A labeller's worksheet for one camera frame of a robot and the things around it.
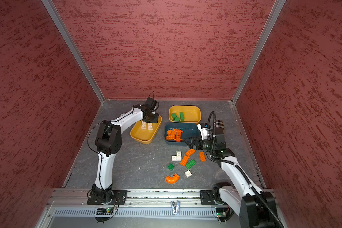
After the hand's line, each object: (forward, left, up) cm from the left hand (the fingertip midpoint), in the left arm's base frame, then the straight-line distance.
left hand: (154, 121), depth 100 cm
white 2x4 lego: (-1, +3, -4) cm, 6 cm away
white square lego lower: (-34, -23, -5) cm, 42 cm away
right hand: (-21, -23, +8) cm, 32 cm away
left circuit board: (-53, +21, -6) cm, 57 cm away
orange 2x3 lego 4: (-6, -14, -5) cm, 16 cm away
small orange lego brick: (-7, -11, -3) cm, 13 cm away
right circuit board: (-53, -39, -6) cm, 66 cm away
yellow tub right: (+11, -23, -4) cm, 26 cm away
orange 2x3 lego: (-27, -21, -5) cm, 34 cm away
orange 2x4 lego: (-11, -13, -4) cm, 17 cm away
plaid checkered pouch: (-3, -48, -3) cm, 48 cm away
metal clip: (-50, -16, -3) cm, 53 cm away
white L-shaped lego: (-25, -17, -4) cm, 31 cm away
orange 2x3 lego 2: (-21, -25, -6) cm, 33 cm away
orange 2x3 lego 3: (-24, -33, -6) cm, 41 cm away
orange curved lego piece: (-38, -14, -5) cm, 41 cm away
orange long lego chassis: (-9, -17, -5) cm, 20 cm away
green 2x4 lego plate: (+8, -21, -4) cm, 22 cm away
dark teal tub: (-4, -26, -4) cm, 27 cm away
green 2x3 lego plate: (-29, -25, -4) cm, 38 cm away
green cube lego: (+5, -16, -3) cm, 17 cm away
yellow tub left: (-10, +6, -4) cm, 12 cm away
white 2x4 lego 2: (-1, +8, -4) cm, 10 cm away
